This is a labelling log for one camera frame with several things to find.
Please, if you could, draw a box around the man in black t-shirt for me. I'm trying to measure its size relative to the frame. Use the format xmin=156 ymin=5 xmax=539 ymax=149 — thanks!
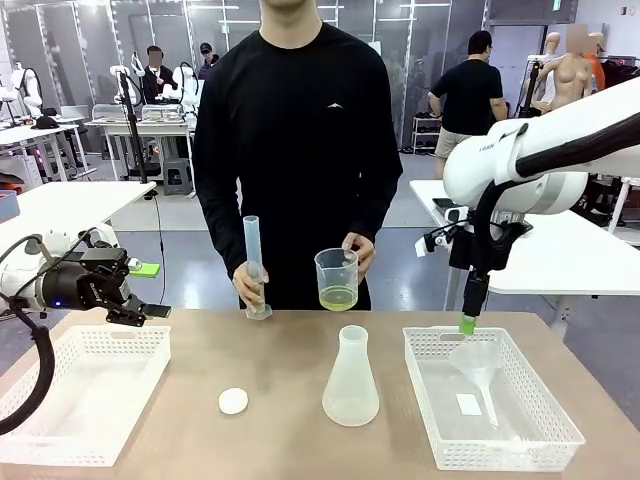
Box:
xmin=428 ymin=29 xmax=507 ymax=179

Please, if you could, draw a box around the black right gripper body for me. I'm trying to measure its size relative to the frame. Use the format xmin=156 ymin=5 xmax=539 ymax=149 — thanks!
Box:
xmin=447 ymin=218 xmax=534 ymax=274

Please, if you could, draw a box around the translucent plastic graduated cylinder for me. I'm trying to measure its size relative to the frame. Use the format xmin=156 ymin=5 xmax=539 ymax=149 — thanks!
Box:
xmin=242 ymin=214 xmax=274 ymax=322

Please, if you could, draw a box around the person in black shirt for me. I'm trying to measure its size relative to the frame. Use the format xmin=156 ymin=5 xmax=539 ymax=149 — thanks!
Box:
xmin=192 ymin=0 xmax=404 ymax=312

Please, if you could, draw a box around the person in cap and hoodie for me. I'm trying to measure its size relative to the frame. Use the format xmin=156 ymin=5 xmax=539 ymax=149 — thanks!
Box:
xmin=197 ymin=42 xmax=222 ymax=81

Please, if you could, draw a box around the person's right forearm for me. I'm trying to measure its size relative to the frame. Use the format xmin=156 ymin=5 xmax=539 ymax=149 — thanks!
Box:
xmin=198 ymin=179 xmax=254 ymax=274

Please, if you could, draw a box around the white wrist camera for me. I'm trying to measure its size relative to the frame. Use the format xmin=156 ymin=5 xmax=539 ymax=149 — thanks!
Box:
xmin=42 ymin=230 xmax=76 ymax=258
xmin=413 ymin=228 xmax=454 ymax=259

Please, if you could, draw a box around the white shoe rack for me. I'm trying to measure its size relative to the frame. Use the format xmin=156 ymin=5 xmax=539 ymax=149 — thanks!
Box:
xmin=411 ymin=111 xmax=443 ymax=155

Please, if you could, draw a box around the black sleeved right arm cable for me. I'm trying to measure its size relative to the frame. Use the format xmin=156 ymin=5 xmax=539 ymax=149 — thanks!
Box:
xmin=472 ymin=113 xmax=640 ymax=284

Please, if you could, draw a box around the grey plastic stool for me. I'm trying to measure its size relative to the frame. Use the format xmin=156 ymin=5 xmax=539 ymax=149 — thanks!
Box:
xmin=161 ymin=157 xmax=195 ymax=197

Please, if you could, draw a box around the round white flask cap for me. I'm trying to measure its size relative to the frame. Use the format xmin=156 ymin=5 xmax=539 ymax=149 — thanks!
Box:
xmin=217 ymin=387 xmax=250 ymax=416

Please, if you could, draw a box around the thin black hanging cable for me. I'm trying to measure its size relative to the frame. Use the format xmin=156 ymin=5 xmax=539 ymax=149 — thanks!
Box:
xmin=149 ymin=192 xmax=167 ymax=307

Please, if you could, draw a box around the white paper label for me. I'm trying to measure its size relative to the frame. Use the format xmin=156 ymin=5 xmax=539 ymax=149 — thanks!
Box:
xmin=455 ymin=393 xmax=484 ymax=417

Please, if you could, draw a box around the person's left forearm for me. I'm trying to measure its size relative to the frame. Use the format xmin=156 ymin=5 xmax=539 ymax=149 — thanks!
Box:
xmin=344 ymin=174 xmax=404 ymax=246

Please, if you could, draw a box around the white perforated plastic basket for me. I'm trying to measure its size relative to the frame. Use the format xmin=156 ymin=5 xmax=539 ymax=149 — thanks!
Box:
xmin=0 ymin=324 xmax=173 ymax=468
xmin=402 ymin=325 xmax=587 ymax=473

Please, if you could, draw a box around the orange and grey bin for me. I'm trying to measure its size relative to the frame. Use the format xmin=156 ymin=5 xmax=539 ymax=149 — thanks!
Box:
xmin=0 ymin=189 xmax=21 ymax=225

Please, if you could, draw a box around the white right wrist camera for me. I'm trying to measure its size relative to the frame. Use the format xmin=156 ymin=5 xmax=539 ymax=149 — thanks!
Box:
xmin=413 ymin=228 xmax=454 ymax=259

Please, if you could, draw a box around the translucent plastic conical flask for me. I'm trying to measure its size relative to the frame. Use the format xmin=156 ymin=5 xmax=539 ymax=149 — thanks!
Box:
xmin=321 ymin=324 xmax=382 ymax=428

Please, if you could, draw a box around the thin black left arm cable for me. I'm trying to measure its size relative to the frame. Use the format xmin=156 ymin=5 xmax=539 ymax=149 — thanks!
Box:
xmin=0 ymin=227 xmax=99 ymax=281

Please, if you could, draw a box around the large white work table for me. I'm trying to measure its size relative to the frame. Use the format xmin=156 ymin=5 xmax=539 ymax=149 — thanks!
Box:
xmin=408 ymin=178 xmax=640 ymax=297

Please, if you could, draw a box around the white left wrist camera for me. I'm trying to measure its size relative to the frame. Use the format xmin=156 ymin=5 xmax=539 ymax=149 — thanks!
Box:
xmin=42 ymin=230 xmax=76 ymax=258

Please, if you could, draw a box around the black tripod stand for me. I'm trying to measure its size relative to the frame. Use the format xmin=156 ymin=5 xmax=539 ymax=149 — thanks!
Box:
xmin=115 ymin=68 xmax=150 ymax=185

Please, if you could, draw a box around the person's left hand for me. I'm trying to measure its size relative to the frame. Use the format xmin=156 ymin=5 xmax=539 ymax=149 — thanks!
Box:
xmin=341 ymin=232 xmax=377 ymax=292

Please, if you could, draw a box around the beige mannequin torso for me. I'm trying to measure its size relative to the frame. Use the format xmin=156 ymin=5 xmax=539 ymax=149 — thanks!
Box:
xmin=548 ymin=23 xmax=595 ymax=115

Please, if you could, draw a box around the pale mannequin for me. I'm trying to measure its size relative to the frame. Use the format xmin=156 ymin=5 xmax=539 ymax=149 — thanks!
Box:
xmin=530 ymin=32 xmax=563 ymax=116

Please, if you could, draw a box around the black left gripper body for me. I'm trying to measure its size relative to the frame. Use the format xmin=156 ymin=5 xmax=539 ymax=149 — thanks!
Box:
xmin=41 ymin=247 xmax=133 ymax=311

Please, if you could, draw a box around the white background table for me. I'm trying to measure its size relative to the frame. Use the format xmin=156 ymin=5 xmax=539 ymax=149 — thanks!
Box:
xmin=0 ymin=119 xmax=90 ymax=182

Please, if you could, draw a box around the background table with trays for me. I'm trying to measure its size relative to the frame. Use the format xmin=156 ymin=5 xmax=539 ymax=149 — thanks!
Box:
xmin=83 ymin=102 xmax=197 ymax=182

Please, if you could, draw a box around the person's right hand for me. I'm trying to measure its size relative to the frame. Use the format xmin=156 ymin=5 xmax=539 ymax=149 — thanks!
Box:
xmin=232 ymin=261 xmax=272 ymax=315

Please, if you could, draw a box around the mannequin with hat orange shirt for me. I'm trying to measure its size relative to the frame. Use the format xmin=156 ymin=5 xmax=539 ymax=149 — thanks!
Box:
xmin=587 ymin=32 xmax=608 ymax=92

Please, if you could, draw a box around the seated person in dark suit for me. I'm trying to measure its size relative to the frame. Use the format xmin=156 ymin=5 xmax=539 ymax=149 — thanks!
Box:
xmin=141 ymin=44 xmax=179 ymax=105

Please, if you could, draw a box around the clear plastic measuring beaker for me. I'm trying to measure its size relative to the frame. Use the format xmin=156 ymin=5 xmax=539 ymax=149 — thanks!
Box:
xmin=313 ymin=247 xmax=361 ymax=313

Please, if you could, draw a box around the translucent plastic funnel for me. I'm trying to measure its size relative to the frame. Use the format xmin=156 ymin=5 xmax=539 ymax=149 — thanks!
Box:
xmin=448 ymin=341 xmax=502 ymax=429

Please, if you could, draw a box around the white side table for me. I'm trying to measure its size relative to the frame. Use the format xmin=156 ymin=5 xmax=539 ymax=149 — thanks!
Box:
xmin=0 ymin=180 xmax=158 ymax=242

